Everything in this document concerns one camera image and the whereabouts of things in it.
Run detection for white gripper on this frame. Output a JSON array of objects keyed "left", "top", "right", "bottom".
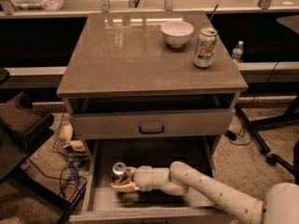
[{"left": 111, "top": 166, "right": 153, "bottom": 193}]

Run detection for blue silver redbull can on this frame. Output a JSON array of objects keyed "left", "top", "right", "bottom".
[{"left": 112, "top": 161, "right": 126, "bottom": 182}]

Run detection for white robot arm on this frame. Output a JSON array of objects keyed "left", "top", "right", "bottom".
[{"left": 111, "top": 161, "right": 299, "bottom": 224}]

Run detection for grey open middle drawer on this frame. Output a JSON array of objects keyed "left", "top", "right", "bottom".
[{"left": 68, "top": 135, "right": 240, "bottom": 224}]

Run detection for grey closed top drawer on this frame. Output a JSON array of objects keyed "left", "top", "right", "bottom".
[{"left": 69, "top": 109, "right": 235, "bottom": 140}]

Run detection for white green soda can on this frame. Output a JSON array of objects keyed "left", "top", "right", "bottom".
[{"left": 193, "top": 27, "right": 218, "bottom": 68}]

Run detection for grey cabinet with glossy top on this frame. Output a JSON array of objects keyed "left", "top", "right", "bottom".
[{"left": 57, "top": 11, "right": 247, "bottom": 151}]

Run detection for dark wooden chair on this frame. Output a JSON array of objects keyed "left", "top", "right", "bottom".
[{"left": 0, "top": 67, "right": 88, "bottom": 224}]

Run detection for white ceramic bowl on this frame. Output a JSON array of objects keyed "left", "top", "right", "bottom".
[{"left": 161, "top": 21, "right": 193, "bottom": 48}]

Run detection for clear plastic water bottle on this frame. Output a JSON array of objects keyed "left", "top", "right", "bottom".
[{"left": 232, "top": 41, "right": 244, "bottom": 62}]

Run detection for black tripod legs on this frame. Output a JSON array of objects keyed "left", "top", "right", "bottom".
[{"left": 234, "top": 93, "right": 299, "bottom": 175}]

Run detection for thin metal rod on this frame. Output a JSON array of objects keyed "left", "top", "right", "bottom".
[{"left": 209, "top": 4, "right": 219, "bottom": 22}]

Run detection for black drawer handle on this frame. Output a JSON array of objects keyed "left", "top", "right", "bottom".
[{"left": 139, "top": 126, "right": 164, "bottom": 134}]

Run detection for wire mesh basket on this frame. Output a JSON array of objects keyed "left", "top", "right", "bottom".
[{"left": 52, "top": 114, "right": 87, "bottom": 160}]

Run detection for black floor cables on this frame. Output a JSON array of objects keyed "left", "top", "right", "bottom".
[{"left": 27, "top": 152, "right": 89, "bottom": 203}]

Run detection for black power adapter with cable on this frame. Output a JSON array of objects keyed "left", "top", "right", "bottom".
[{"left": 225, "top": 125, "right": 253, "bottom": 147}]

